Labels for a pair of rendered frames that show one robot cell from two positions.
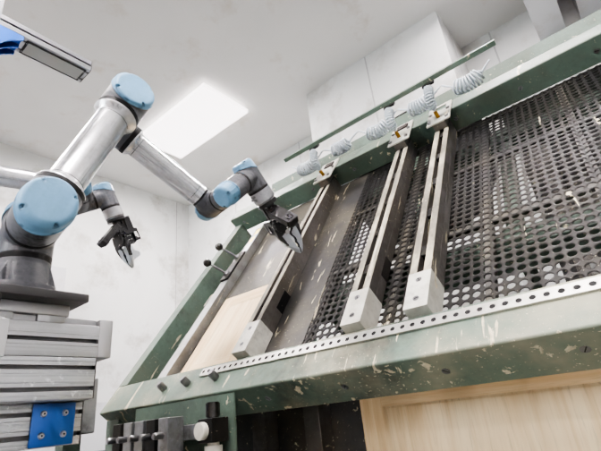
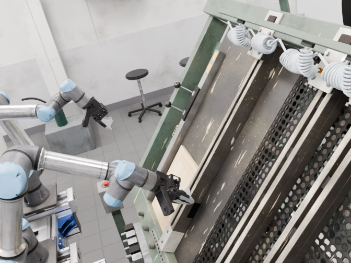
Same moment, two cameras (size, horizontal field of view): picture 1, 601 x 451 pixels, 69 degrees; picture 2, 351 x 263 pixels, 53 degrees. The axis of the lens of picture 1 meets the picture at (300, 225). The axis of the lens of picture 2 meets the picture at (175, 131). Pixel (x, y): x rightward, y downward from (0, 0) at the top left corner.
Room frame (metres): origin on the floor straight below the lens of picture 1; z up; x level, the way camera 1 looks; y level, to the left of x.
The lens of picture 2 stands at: (0.54, -0.74, 2.22)
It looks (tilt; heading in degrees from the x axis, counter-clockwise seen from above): 29 degrees down; 41
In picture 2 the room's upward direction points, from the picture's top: 12 degrees counter-clockwise
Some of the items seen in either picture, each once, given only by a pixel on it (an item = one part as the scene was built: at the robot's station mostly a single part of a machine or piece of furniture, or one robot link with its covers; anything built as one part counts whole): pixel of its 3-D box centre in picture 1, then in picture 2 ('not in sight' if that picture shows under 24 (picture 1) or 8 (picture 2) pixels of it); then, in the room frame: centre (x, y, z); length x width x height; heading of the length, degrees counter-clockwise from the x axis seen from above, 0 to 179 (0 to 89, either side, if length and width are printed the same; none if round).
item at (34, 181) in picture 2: not in sight; (26, 175); (1.26, 1.06, 1.20); 0.13 x 0.12 x 0.14; 27
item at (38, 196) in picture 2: not in sight; (34, 191); (1.25, 1.05, 1.09); 0.15 x 0.15 x 0.10
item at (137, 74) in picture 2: not in sight; (141, 93); (3.92, 2.69, 0.33); 0.55 x 0.52 x 0.65; 144
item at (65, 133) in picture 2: not in sight; (59, 116); (2.88, 3.27, 0.41); 0.85 x 0.68 x 0.82; 52
